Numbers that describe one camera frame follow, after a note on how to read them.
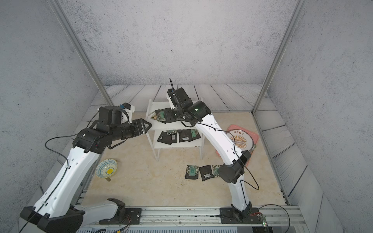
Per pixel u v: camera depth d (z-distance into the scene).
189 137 0.85
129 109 0.61
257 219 0.73
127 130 0.56
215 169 0.89
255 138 1.03
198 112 0.49
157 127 0.69
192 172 0.89
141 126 0.59
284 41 0.81
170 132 0.87
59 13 0.72
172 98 0.54
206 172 0.87
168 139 0.85
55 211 0.36
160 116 0.73
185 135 0.86
